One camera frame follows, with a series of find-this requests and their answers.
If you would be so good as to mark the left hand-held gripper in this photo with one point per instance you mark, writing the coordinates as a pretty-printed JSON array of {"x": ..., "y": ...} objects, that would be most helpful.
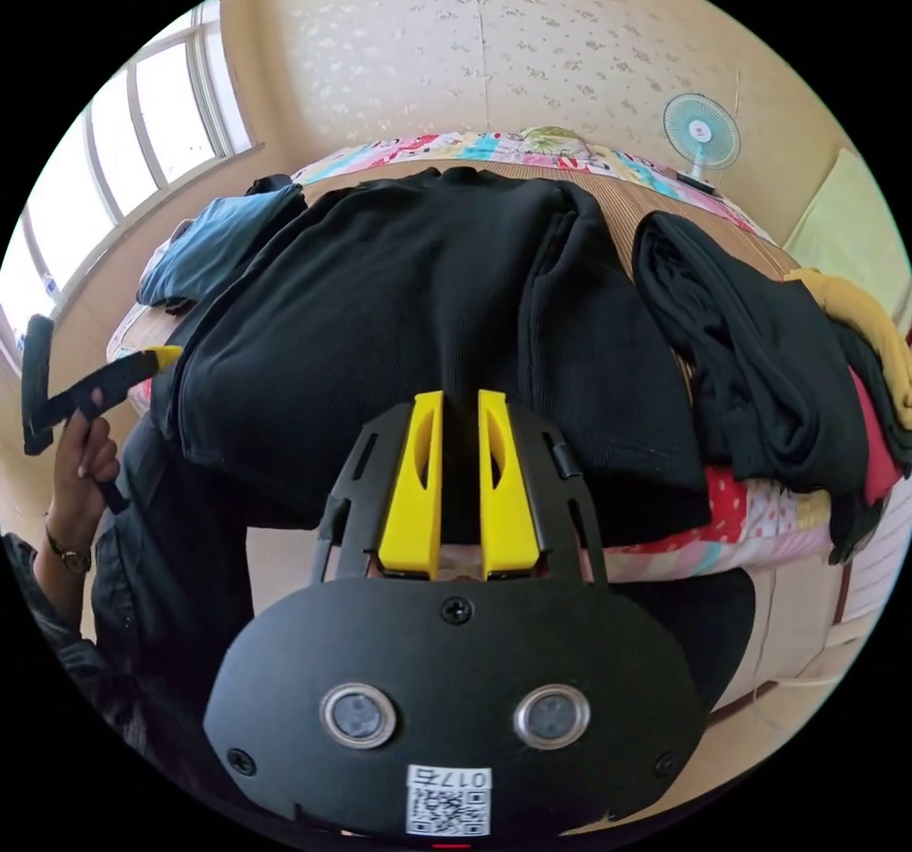
[{"x": 96, "y": 389}]

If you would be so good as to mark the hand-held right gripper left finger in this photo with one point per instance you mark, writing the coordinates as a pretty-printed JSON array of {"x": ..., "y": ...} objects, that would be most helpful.
[{"x": 413, "y": 496}]

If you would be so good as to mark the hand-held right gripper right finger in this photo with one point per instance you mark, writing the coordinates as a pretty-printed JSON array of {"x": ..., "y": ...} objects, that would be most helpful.
[{"x": 507, "y": 503}]

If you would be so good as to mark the person's left forearm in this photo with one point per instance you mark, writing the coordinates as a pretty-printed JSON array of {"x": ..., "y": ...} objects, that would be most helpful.
[{"x": 63, "y": 574}]

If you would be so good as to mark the black long sleeve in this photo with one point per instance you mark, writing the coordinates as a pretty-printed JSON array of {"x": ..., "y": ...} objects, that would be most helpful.
[{"x": 399, "y": 325}]

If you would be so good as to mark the person's left hand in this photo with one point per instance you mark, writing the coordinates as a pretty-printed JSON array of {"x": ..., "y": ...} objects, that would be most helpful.
[{"x": 80, "y": 464}]

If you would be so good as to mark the pile of clothes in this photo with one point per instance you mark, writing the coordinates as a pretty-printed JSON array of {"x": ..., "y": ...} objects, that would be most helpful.
[
  {"x": 214, "y": 246},
  {"x": 777, "y": 382}
]

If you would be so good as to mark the person's body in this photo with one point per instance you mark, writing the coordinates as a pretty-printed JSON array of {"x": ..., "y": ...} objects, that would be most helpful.
[{"x": 171, "y": 581}]

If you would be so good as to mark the window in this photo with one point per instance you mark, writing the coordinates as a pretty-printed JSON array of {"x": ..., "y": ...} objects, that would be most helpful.
[{"x": 142, "y": 125}]

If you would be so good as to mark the bed with woven mat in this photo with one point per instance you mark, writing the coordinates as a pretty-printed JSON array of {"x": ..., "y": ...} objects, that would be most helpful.
[{"x": 613, "y": 189}]

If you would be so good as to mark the white and teal fan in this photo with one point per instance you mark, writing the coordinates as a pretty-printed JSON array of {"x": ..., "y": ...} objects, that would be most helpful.
[{"x": 702, "y": 131}]

